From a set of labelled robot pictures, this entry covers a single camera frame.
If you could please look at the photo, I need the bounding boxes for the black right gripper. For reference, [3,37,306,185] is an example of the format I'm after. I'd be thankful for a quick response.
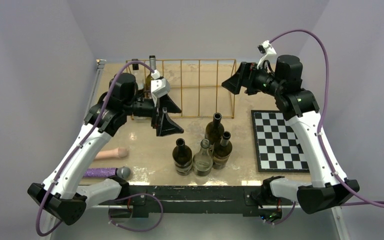
[222,61,284,97]

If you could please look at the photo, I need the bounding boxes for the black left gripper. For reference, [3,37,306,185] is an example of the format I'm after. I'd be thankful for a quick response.
[123,92,184,136]

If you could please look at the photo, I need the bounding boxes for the clear liquor bottle black cap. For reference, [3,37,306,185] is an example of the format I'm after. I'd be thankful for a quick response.
[131,58,146,121]

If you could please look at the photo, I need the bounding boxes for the green wine bottle silver neck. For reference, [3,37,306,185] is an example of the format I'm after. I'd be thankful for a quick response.
[144,55,157,99]

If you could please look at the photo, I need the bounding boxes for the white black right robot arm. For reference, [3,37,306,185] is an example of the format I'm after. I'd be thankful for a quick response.
[221,55,360,214]

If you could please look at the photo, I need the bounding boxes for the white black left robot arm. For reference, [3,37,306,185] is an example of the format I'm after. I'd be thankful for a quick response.
[27,73,184,225]

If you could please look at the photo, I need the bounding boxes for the dark brown bottle front left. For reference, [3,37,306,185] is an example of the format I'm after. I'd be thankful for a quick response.
[172,138,193,176]

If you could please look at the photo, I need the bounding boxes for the clear glass bottle front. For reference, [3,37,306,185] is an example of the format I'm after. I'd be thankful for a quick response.
[192,138,213,177]

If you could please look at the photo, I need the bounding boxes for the green bottle silver foil neck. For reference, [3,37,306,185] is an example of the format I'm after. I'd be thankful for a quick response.
[212,131,233,170]

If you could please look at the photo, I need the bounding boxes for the beige toy microphone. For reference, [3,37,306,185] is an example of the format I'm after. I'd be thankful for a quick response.
[94,147,129,161]

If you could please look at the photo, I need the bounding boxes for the purple glitter microphone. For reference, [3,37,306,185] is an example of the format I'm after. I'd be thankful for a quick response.
[83,166,132,179]

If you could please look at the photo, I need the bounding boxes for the black white chessboard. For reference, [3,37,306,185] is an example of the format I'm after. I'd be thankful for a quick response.
[250,110,310,173]

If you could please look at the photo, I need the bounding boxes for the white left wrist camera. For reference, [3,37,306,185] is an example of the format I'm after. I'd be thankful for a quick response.
[150,70,171,107]

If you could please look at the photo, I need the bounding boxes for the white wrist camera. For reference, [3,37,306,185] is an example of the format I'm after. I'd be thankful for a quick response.
[257,40,277,69]
[150,70,171,107]

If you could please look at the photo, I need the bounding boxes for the gold wire wine rack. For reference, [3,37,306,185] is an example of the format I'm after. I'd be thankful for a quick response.
[125,58,238,121]

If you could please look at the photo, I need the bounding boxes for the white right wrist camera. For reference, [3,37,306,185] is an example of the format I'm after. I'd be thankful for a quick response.
[257,40,277,69]

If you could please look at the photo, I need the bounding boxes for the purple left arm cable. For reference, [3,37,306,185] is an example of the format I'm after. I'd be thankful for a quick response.
[34,60,164,237]

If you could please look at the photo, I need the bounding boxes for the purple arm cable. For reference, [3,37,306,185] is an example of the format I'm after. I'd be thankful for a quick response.
[268,29,384,226]
[34,60,164,237]

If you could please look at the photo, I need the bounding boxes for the aluminium table edge rail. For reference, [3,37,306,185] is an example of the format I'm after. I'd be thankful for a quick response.
[39,59,107,240]

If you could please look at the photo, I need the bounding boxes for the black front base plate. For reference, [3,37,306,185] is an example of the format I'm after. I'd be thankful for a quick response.
[101,185,277,218]

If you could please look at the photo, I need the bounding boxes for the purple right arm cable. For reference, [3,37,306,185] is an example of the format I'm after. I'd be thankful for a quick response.
[268,29,384,226]

